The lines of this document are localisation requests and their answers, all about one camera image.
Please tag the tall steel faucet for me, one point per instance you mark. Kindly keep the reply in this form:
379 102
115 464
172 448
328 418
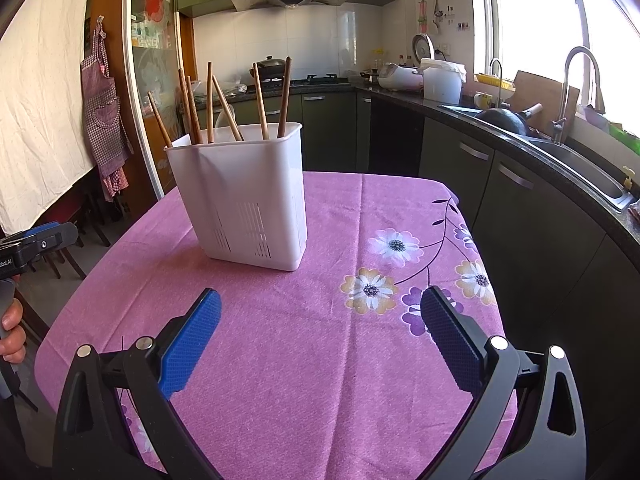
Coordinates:
565 95

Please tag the person's left hand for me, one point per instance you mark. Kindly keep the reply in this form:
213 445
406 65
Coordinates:
12 345

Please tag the green container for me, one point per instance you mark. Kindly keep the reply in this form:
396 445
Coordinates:
625 137

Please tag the wok with lid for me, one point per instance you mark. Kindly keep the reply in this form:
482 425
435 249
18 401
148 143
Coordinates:
272 67

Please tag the steel double sink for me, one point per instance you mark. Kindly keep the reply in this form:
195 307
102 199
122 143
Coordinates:
600 180

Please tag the sliding glass door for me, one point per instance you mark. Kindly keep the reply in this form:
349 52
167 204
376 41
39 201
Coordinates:
150 35

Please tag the mug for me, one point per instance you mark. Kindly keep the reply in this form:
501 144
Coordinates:
482 101

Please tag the window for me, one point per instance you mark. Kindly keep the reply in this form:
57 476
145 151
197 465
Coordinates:
540 10

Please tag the pink floral tablecloth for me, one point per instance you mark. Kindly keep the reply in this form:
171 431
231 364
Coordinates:
310 360

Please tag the checkered apron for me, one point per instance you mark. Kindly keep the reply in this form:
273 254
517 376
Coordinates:
102 120

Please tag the small yellow tap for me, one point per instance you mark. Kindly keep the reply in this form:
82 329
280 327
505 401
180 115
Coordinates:
627 180

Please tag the small steel pot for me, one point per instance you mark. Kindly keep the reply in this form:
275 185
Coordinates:
372 76

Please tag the black wok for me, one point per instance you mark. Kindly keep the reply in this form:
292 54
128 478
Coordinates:
502 120

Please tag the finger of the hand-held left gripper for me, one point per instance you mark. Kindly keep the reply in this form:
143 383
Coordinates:
40 232
55 242

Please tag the black gas stove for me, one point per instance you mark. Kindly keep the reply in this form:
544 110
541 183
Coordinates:
320 80

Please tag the wooden chopstick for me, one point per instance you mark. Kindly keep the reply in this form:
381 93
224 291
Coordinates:
227 107
285 95
183 82
260 100
159 117
198 127

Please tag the thin steel faucet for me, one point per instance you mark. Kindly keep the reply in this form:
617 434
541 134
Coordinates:
500 85

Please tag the wooden cutting board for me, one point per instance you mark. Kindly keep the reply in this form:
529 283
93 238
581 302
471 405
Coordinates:
540 90

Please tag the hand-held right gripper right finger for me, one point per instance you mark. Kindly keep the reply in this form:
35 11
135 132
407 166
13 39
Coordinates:
452 340

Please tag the green lower cabinets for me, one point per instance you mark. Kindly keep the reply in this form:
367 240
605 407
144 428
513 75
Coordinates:
450 170

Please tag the white plastic utensil holder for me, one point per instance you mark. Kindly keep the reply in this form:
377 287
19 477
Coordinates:
250 180

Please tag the yellow tray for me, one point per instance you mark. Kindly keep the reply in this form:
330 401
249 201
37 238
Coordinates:
487 80

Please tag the hanging kitchen utensils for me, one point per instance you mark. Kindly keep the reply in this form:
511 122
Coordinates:
424 15

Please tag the white rice cooker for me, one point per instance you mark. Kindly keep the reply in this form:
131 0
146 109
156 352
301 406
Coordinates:
397 77

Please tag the white hanging sheet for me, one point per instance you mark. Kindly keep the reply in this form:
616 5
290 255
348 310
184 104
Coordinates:
45 110

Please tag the crumpled plastic bags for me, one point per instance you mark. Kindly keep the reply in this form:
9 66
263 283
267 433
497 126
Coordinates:
635 210

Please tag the clear plastic spoon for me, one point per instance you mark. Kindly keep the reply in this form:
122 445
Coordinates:
220 122

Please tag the white plastic bucket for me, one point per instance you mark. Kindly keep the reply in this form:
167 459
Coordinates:
442 82

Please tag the dark wooden chair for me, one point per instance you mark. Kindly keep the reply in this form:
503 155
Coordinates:
95 210

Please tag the clear plastic bag bundle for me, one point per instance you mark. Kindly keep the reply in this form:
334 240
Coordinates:
235 87

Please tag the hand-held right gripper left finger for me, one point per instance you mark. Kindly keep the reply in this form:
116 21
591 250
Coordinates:
192 345

